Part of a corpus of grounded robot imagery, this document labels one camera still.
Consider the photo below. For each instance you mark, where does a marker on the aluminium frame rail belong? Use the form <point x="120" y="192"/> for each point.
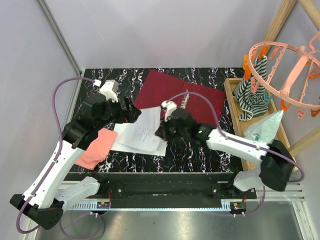
<point x="45" y="9"/>

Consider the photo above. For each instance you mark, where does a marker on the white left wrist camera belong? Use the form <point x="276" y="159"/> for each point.
<point x="109" y="90"/>

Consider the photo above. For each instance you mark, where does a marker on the light teal cloth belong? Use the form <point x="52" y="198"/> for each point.
<point x="265" y="130"/>

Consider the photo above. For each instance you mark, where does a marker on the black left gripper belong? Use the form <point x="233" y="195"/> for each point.
<point x="129" y="115"/>

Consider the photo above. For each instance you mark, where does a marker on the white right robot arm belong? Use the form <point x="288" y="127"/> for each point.
<point x="274" y="164"/>

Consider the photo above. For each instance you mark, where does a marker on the white printed top paper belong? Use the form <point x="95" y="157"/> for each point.
<point x="150" y="117"/>

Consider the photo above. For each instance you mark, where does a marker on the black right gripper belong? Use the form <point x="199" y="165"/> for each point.
<point x="162" y="131"/>

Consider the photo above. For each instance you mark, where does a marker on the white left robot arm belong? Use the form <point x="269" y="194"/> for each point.
<point x="42" y="202"/>

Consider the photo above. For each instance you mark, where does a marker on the white lower paper sheet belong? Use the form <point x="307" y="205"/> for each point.
<point x="135" y="138"/>

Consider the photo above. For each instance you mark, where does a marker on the pink folded cloth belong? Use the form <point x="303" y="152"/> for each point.
<point x="98" y="150"/>

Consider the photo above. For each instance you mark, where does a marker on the pink round clip hanger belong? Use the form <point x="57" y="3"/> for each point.
<point x="305" y="59"/>

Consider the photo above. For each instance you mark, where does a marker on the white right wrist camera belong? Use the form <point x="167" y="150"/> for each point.
<point x="169" y="107"/>

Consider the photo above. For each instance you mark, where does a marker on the striped sock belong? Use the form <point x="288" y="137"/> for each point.
<point x="249" y="94"/>

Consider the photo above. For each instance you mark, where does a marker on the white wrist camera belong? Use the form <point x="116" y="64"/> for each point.
<point x="169" y="107"/>
<point x="109" y="90"/>

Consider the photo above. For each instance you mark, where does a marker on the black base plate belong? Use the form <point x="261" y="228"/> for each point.
<point x="167" y="191"/>

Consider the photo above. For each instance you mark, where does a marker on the wooden rack frame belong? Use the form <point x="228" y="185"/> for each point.
<point x="295" y="23"/>

